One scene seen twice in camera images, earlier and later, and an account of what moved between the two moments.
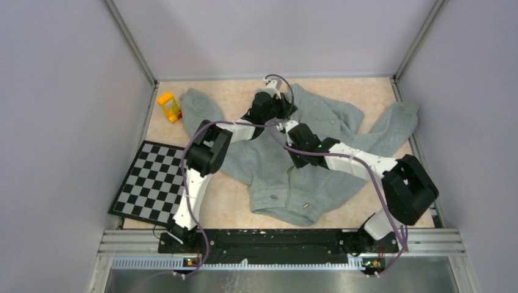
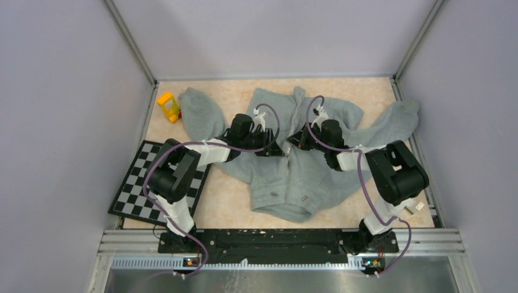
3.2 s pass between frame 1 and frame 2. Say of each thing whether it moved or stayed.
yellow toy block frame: stayed
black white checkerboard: stayed
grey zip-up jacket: stayed
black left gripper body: moved
